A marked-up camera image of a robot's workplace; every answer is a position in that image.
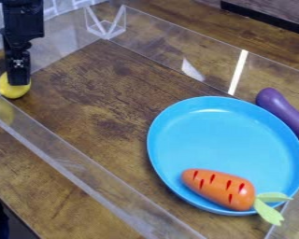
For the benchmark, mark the clear acrylic left wall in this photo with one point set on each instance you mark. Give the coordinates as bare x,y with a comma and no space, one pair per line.
65,36

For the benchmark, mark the white patterned curtain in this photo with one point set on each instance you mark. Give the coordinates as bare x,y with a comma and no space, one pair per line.
54,8

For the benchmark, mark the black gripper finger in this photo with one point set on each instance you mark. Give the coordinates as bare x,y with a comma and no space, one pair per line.
18,67

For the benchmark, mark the clear acrylic wall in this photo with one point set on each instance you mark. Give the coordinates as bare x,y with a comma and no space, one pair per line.
215,63
65,36
130,206

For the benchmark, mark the clear acrylic front wall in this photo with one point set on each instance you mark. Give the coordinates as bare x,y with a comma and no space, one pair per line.
130,206

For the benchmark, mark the blue plastic tray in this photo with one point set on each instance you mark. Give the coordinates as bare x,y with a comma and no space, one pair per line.
225,135

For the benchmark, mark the yellow toy lemon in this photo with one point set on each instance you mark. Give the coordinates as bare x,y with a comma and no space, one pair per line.
9,91

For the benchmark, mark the purple toy eggplant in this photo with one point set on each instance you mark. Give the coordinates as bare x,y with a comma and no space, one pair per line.
274,102

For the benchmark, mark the dark wooden furniture piece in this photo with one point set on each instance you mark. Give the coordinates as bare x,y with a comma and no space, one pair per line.
279,13

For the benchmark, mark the clear acrylic back wall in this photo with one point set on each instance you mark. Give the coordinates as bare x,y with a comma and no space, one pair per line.
215,63

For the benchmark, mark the orange toy carrot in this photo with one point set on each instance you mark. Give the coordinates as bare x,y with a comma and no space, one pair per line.
233,192

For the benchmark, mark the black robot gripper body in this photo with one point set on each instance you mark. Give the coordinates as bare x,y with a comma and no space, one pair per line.
22,23

